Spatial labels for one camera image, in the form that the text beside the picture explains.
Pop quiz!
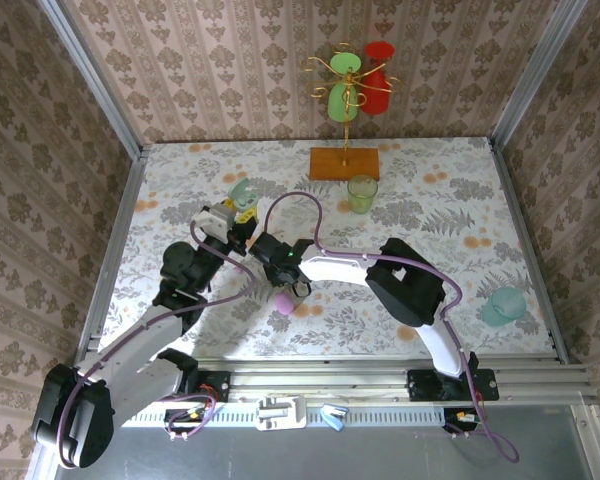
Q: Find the pink cup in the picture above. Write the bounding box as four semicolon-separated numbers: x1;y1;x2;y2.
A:
273;293;297;317

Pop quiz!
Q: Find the yellow-green translucent cup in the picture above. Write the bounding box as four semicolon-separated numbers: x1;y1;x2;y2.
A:
347;174;380;215

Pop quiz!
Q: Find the blue plastic clip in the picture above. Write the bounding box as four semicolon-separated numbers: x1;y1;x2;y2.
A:
319;403;351;433

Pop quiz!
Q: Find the green plastic goblet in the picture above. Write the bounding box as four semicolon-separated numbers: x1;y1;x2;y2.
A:
327;52;364;124

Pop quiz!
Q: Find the black connector box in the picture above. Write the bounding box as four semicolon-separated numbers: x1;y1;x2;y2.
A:
442;407;483;435
163;407;207;436

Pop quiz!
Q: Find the grey metal sheet panel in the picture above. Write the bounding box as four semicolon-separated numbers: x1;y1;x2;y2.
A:
54;424;599;480

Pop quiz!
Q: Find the red plastic goblet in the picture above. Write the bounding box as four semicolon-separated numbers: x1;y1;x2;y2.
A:
361;41;397;117

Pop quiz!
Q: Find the teal translucent plastic cup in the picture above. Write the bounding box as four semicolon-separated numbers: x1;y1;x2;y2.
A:
481;286;527;326

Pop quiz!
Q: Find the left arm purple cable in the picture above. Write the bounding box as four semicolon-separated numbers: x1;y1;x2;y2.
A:
54;222;259;469

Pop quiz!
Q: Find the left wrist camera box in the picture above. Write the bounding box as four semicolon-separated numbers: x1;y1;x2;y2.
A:
192;203;232;242

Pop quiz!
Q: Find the aluminium table side rail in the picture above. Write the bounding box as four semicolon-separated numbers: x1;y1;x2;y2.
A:
489;139;572;364
72;149;149;369

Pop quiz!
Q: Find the long aluminium mounting rail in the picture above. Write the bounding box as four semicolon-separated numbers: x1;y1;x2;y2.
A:
49;357;599;407

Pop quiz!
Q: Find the gold wire cup stand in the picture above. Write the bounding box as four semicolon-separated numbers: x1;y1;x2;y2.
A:
304;42;404;182

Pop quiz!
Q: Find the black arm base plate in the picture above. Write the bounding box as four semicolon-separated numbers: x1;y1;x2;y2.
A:
177;369;232;404
407;368;500;402

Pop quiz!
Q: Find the white plastic bracket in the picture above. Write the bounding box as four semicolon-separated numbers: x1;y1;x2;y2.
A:
254;393;309;432

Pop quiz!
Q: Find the white slotted cable duct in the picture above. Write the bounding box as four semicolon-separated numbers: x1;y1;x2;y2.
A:
119;403;581;427

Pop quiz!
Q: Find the aluminium frame post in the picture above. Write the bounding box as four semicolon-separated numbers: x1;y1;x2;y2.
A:
36;0;146;162
488;0;590;149

